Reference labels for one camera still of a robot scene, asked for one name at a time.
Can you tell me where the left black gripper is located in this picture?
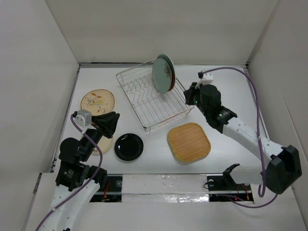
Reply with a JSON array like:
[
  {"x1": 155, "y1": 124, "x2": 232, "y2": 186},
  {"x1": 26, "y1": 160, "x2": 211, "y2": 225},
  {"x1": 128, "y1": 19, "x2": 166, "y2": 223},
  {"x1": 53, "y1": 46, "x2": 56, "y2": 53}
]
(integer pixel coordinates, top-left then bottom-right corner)
[{"x1": 80, "y1": 110, "x2": 120, "y2": 160}]

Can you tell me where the light green flower plate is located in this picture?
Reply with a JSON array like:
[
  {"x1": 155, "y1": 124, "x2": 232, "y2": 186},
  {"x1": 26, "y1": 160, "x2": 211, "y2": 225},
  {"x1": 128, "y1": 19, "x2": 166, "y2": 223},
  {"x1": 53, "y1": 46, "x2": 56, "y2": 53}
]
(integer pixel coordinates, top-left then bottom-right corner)
[{"x1": 152, "y1": 58, "x2": 172, "y2": 93}]

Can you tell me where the red and teal plate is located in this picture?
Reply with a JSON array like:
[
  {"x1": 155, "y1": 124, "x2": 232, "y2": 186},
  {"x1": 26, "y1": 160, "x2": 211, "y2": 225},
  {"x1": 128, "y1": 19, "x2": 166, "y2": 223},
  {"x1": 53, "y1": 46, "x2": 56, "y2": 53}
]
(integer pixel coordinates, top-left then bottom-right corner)
[{"x1": 157, "y1": 54, "x2": 176, "y2": 91}]

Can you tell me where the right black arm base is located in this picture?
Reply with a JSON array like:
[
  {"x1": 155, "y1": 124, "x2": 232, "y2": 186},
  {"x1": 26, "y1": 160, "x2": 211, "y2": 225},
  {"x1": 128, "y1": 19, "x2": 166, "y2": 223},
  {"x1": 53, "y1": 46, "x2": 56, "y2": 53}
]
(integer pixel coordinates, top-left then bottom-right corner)
[{"x1": 203, "y1": 175, "x2": 254, "y2": 202}]

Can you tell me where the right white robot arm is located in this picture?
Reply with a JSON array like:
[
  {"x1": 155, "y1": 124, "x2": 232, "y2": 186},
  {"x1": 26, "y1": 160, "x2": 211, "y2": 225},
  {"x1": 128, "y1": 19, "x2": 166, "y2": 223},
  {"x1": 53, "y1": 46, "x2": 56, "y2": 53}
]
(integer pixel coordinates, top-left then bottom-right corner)
[{"x1": 183, "y1": 82, "x2": 302, "y2": 194}]

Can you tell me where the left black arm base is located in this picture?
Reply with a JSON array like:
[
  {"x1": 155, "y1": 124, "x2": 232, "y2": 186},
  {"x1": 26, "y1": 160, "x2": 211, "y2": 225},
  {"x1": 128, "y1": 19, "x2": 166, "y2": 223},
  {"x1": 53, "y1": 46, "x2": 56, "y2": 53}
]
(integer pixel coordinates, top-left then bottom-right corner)
[{"x1": 90, "y1": 174, "x2": 123, "y2": 203}]

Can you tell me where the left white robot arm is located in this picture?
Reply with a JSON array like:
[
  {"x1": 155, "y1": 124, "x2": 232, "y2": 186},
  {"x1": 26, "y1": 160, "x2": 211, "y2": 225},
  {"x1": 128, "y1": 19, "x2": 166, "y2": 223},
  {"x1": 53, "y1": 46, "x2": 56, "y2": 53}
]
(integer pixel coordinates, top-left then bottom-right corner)
[{"x1": 36, "y1": 110, "x2": 120, "y2": 231}]

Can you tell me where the plain beige plate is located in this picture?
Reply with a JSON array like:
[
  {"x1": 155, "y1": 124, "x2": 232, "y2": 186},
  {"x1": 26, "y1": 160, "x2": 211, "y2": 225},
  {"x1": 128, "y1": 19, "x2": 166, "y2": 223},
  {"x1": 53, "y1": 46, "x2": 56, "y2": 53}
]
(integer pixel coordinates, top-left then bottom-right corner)
[{"x1": 98, "y1": 136, "x2": 114, "y2": 154}]

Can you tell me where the beige bird pattern plate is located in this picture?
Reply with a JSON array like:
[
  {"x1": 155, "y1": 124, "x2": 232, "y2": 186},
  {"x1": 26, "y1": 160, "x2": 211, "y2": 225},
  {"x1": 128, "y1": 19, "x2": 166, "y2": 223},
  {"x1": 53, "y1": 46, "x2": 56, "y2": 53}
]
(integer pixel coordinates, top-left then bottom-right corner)
[{"x1": 80, "y1": 89, "x2": 115, "y2": 116}]

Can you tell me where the black round plate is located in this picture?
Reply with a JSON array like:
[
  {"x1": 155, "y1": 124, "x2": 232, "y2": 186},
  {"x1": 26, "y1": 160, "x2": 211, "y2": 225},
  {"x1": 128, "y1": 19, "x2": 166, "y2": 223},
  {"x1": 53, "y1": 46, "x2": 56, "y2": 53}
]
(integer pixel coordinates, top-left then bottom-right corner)
[{"x1": 114, "y1": 133, "x2": 144, "y2": 162}]

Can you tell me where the square woven bamboo tray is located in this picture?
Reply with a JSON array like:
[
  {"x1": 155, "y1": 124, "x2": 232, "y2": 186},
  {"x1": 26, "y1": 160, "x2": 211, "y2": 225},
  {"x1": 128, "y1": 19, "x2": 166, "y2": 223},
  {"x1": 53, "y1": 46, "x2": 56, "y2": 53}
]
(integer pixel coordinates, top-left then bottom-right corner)
[{"x1": 167, "y1": 123, "x2": 211, "y2": 163}]

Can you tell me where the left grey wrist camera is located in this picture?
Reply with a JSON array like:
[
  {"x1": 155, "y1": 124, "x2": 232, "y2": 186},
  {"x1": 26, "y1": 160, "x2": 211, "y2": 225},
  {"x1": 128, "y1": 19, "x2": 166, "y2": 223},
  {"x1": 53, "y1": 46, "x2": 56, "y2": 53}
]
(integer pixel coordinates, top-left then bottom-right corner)
[{"x1": 74, "y1": 109, "x2": 92, "y2": 127}]

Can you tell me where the silver wire dish rack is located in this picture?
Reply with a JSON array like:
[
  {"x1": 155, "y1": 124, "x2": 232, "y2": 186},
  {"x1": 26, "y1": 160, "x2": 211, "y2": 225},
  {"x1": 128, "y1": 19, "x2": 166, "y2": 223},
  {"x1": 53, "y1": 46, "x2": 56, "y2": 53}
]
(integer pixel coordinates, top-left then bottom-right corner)
[{"x1": 116, "y1": 59, "x2": 193, "y2": 133}]

